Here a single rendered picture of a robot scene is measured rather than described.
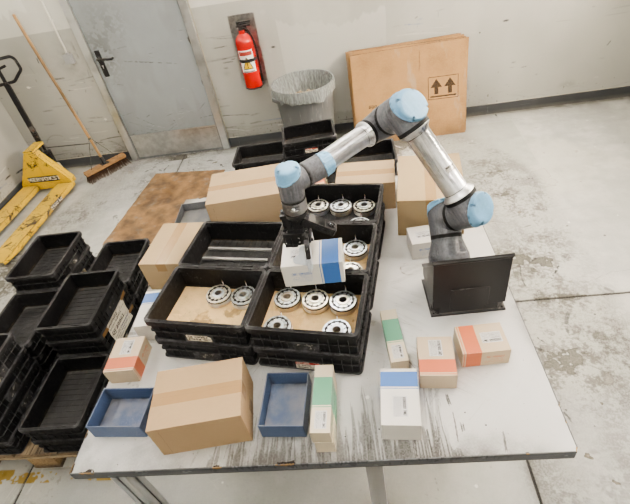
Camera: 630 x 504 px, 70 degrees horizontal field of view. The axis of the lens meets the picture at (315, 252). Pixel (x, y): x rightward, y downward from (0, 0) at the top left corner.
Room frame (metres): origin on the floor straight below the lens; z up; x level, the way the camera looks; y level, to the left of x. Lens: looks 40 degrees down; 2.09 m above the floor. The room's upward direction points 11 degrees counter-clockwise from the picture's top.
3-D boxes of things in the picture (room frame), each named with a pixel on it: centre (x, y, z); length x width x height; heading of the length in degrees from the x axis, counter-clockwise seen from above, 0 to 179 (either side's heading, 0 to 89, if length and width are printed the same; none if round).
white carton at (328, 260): (1.13, 0.01, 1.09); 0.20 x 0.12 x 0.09; 81
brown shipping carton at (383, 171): (2.00, -0.33, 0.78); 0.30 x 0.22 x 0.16; 76
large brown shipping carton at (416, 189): (1.79, -0.61, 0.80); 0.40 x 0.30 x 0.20; 164
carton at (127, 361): (1.17, 0.80, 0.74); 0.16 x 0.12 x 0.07; 172
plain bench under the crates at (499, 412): (1.44, 0.03, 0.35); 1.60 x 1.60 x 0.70; 81
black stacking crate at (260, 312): (1.12, 0.06, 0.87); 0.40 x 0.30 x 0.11; 71
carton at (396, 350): (1.03, -0.22, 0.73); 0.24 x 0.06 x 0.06; 176
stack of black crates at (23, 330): (1.84, 1.64, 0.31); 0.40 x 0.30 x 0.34; 171
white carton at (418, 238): (1.51, -0.52, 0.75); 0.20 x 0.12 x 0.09; 86
